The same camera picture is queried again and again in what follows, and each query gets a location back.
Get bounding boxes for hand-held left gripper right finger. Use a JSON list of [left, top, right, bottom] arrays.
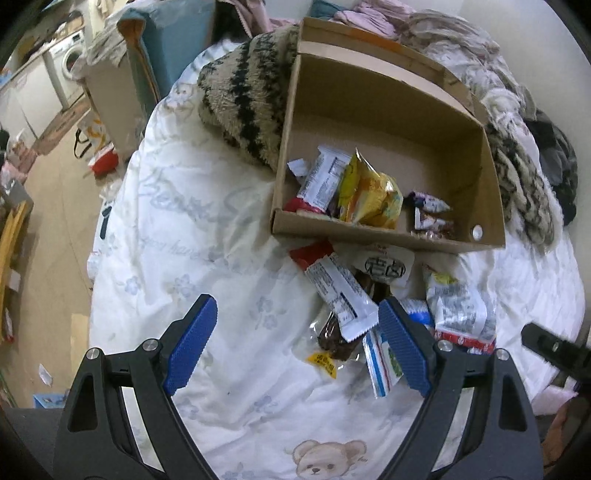
[[378, 296, 543, 480]]

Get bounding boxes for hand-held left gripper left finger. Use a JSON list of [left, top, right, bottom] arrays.
[[53, 294, 218, 480]]

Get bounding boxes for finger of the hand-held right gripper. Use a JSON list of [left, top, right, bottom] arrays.
[[521, 322, 591, 370]]

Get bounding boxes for blue snack packet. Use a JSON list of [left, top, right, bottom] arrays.
[[399, 298, 435, 328]]

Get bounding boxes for white and blue packet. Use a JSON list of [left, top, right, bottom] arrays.
[[362, 328, 404, 400]]

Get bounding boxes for white red-striped packet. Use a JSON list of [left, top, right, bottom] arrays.
[[421, 264, 498, 354]]

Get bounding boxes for brown snack clear yellow-label packet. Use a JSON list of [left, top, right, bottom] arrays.
[[307, 309, 365, 379]]

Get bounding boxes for white packet black characters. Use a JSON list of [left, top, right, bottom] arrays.
[[344, 242, 414, 301]]

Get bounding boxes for white packet with red end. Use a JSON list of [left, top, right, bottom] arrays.
[[289, 240, 379, 342], [283, 145, 352, 215]]

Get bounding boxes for brown chocolate bar packet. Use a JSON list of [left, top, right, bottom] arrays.
[[413, 208, 454, 232]]

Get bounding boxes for small purple packet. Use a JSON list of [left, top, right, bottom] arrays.
[[409, 190, 451, 214]]

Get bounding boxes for yellow snack bag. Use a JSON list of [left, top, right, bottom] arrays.
[[337, 148, 404, 230]]

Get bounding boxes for cardboard box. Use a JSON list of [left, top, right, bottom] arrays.
[[270, 17, 506, 254]]

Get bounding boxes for white bear print bedsheet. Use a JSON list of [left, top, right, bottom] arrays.
[[88, 39, 587, 480]]

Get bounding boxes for small blue box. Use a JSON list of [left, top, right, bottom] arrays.
[[32, 392, 68, 409]]

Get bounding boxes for dark clothes pile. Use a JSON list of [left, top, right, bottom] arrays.
[[524, 108, 578, 227]]

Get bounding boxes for red bag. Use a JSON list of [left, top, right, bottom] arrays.
[[88, 143, 121, 176]]

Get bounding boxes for yellow wooden furniture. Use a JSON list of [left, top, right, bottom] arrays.
[[0, 198, 35, 342]]

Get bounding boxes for white tote bag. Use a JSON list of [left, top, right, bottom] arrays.
[[74, 117, 114, 160]]

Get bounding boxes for brown floor rug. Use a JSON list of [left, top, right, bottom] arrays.
[[32, 97, 93, 155]]

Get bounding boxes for fuzzy cream black patterned blanket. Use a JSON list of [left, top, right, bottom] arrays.
[[198, 25, 561, 252]]

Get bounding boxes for white floor cabinet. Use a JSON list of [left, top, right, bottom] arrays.
[[0, 58, 63, 139]]

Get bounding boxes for crumpled floral duvet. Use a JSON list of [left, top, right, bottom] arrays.
[[402, 11, 527, 121]]

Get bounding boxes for teal chair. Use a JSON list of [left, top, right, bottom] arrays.
[[116, 0, 218, 104]]

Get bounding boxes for white washing machine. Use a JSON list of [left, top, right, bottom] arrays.
[[44, 28, 88, 112]]

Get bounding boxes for patterned grey cloth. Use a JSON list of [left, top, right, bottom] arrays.
[[74, 18, 134, 77]]

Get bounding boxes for pink quilt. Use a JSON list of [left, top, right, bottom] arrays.
[[332, 0, 402, 38]]

